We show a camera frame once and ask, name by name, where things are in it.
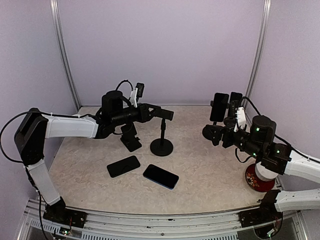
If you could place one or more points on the light blue white cup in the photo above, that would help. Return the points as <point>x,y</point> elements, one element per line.
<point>76,116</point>

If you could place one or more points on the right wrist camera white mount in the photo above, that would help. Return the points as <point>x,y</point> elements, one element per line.
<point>238,113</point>

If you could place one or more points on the black folding phone stand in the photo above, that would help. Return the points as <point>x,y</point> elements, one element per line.
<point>129,138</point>

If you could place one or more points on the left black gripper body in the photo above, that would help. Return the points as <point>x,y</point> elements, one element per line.
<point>140,117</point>

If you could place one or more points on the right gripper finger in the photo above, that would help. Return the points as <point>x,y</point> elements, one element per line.
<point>216,138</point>
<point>215,129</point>

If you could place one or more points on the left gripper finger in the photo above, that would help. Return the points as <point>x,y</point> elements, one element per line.
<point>166,114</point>
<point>153,115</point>

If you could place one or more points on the left aluminium frame post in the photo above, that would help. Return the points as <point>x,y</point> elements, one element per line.
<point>54,6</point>

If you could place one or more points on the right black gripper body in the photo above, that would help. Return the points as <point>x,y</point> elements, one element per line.
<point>229,141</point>

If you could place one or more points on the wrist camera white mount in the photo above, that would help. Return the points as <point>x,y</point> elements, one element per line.
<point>136,93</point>
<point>238,113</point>

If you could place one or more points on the aluminium frame post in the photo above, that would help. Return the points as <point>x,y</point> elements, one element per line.
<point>260,47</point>
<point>54,6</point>

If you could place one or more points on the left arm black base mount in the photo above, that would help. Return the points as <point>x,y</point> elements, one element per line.
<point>66,216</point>

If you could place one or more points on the black phone blue edge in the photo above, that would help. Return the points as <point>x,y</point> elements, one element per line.
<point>161,176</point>
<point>235,96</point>

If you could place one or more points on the right aluminium frame post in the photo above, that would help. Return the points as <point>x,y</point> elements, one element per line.
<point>260,47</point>

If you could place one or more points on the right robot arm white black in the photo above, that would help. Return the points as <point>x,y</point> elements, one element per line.
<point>272,159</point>

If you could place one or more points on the black pole phone stand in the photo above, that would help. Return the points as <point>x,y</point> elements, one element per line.
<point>162,147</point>
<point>207,134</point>

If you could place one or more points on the white bowl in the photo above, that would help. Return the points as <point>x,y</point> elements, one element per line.
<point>263,173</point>

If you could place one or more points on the front aluminium rail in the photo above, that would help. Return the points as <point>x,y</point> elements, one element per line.
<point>100,225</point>

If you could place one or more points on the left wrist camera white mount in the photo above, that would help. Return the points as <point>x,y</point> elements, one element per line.
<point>136,93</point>

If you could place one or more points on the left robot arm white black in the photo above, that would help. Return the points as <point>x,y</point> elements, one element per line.
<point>116,110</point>

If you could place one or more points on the red floral plate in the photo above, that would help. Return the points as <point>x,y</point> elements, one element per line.
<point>255,182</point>

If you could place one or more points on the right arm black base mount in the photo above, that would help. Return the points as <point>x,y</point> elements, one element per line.
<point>253,217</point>

